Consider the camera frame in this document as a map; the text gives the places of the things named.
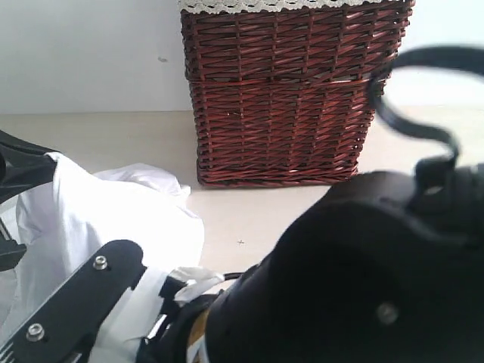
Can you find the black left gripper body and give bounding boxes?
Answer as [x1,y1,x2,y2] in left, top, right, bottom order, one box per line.
[1,132,56,271]

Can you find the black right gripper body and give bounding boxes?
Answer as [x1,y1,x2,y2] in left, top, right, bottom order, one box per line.
[135,274,225,362]

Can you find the white t-shirt red lettering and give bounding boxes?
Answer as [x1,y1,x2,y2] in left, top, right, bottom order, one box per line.
[1,153,204,341]

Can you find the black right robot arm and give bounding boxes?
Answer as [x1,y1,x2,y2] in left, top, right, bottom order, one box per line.
[1,160,483,362]

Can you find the white lace fabric trim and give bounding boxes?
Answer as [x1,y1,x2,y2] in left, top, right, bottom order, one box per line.
[178,0,380,14]

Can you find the dark brown wicker basket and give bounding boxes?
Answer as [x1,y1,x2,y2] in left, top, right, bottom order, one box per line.
[180,1,414,188]

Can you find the white tape on gripper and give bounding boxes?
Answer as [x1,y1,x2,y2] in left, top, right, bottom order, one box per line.
[88,266,224,363]

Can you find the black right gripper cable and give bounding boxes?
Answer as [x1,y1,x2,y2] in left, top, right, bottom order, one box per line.
[368,43,484,167]

